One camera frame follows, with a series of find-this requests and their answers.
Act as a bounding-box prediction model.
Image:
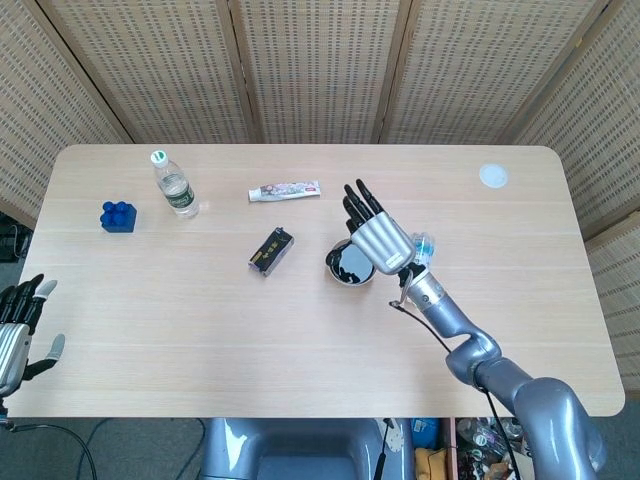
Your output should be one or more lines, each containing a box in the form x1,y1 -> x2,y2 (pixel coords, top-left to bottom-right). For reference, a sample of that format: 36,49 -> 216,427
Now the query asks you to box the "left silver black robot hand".
0,273 -> 67,396

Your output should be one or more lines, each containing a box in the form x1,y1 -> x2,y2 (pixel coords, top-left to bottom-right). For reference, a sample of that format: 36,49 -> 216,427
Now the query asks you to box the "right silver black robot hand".
342,178 -> 421,276

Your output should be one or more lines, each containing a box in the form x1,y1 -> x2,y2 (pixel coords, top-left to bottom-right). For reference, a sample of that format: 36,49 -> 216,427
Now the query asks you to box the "blue label water bottle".
410,230 -> 437,266

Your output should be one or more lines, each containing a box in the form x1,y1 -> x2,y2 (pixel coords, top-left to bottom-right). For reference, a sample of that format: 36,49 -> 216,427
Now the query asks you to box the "white toothpaste tube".
247,182 -> 322,203

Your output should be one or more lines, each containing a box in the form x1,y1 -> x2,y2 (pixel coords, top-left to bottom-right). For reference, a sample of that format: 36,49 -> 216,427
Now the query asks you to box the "black and purple carton box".
248,227 -> 295,277

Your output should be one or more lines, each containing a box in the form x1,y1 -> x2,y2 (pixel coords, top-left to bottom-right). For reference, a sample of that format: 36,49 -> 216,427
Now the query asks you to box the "white round table grommet cap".
478,163 -> 511,189

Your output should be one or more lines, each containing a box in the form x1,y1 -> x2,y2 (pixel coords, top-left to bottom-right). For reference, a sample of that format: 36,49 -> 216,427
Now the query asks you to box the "blue studded building block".
99,200 -> 138,234

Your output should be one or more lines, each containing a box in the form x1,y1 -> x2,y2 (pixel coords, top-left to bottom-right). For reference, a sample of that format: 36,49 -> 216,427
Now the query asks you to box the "woven bamboo folding screen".
0,0 -> 640,381

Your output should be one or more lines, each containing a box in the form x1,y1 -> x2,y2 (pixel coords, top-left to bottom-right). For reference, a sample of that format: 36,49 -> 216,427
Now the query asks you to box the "blue plastic bag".
410,417 -> 441,449

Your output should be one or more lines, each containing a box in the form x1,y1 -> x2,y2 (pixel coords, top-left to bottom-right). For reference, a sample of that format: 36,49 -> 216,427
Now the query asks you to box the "green label water bottle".
149,149 -> 200,218

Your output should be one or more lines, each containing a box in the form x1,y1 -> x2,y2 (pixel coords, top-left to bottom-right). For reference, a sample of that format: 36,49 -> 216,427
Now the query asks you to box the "crate of mixed clutter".
448,417 -> 531,480

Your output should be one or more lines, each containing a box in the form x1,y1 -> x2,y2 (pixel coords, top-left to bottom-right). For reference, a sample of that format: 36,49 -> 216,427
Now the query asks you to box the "grey robot torso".
199,417 -> 416,480

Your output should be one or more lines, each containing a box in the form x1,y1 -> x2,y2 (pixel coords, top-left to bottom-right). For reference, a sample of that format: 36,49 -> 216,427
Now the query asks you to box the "yellow cloth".
414,447 -> 450,480

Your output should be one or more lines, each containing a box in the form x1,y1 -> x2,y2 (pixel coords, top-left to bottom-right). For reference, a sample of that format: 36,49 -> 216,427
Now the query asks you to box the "black cable along right arm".
388,279 -> 524,480

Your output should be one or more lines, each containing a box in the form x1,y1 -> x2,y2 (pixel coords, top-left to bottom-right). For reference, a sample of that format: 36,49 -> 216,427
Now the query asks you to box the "black floor cable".
9,422 -> 101,480

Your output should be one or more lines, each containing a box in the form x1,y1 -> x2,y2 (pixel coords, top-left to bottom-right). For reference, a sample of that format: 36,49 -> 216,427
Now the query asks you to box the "white perforated bracket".
382,418 -> 407,454

